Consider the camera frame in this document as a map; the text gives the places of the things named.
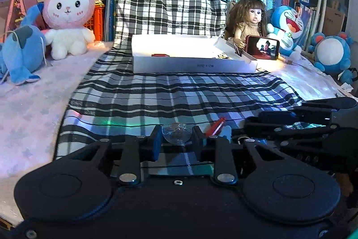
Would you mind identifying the pink bag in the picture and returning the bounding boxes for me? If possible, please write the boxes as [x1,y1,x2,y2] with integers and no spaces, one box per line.
[4,0,38,36]

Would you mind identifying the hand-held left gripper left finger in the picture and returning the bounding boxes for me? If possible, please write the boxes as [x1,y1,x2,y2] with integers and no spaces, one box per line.
[55,125,164,187]

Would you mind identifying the blue cat robot plush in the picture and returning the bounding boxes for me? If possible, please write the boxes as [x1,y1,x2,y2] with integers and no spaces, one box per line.
[267,5,305,59]

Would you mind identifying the white hair clip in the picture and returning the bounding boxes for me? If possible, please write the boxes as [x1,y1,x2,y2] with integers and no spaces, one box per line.
[222,125,233,143]

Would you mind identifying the phone charging cable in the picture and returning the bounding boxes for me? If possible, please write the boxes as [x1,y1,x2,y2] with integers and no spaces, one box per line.
[279,55,337,75]

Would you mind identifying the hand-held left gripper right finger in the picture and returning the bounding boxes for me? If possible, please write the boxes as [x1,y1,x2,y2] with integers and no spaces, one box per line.
[192,125,298,187]

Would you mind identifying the white cable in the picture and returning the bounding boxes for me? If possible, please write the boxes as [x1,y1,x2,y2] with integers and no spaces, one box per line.
[5,28,47,66]

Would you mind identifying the red cased smartphone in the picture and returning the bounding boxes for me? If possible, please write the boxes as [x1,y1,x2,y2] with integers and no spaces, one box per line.
[245,35,280,61]

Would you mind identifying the pink hooded bunny plush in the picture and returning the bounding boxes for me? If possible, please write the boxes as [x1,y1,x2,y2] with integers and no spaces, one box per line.
[42,0,96,60]

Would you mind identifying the red marker pen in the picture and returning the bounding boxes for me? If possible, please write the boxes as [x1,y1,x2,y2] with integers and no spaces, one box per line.
[205,117,227,138]

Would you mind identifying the blue spotted plush animal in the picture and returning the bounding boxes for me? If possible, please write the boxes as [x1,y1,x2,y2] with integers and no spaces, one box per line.
[0,2,47,86]

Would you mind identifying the black white plaid cloth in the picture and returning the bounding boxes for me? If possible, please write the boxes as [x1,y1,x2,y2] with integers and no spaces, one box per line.
[54,0,304,173]

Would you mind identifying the brown cardboard box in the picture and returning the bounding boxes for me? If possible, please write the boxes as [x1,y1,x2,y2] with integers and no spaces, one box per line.
[321,6,346,37]

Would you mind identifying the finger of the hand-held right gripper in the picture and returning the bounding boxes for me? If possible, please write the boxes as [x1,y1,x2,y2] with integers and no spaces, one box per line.
[243,112,337,142]
[290,97,358,117]

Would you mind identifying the red plastic crate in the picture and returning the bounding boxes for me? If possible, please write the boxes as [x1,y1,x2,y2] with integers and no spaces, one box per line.
[83,3,106,42]

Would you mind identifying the white cardboard box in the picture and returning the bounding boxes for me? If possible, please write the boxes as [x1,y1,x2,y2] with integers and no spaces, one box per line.
[131,34,258,74]

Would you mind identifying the upright blue books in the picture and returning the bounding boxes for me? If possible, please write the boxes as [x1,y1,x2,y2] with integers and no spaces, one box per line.
[104,0,128,42]

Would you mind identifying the white plastic pipe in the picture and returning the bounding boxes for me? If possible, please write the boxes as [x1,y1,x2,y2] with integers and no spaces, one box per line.
[316,0,331,36]

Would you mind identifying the blue round eared plush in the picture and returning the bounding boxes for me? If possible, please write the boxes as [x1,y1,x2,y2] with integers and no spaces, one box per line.
[309,31,354,86]

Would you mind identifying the brown haired doll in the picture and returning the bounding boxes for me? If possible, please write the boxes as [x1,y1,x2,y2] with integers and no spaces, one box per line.
[225,0,268,48]

